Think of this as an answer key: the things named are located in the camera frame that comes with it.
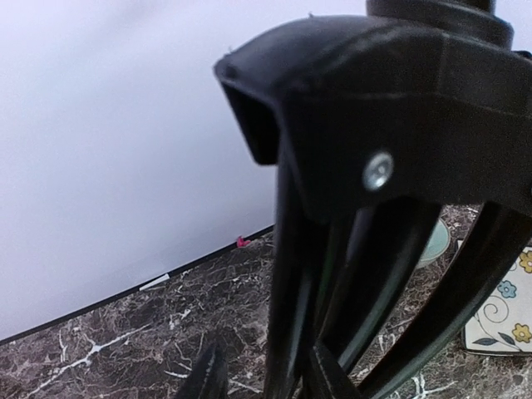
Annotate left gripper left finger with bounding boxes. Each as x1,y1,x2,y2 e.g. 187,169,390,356
176,342,229,399

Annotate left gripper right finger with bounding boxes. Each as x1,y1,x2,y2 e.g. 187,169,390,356
307,342,362,399

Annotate black music stand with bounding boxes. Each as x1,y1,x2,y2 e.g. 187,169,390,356
214,1,531,398

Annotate pale green ceramic bowl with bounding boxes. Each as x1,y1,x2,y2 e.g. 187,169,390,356
416,219,451,269

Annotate square floral plate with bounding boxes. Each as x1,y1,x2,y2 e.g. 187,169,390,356
461,246,531,356

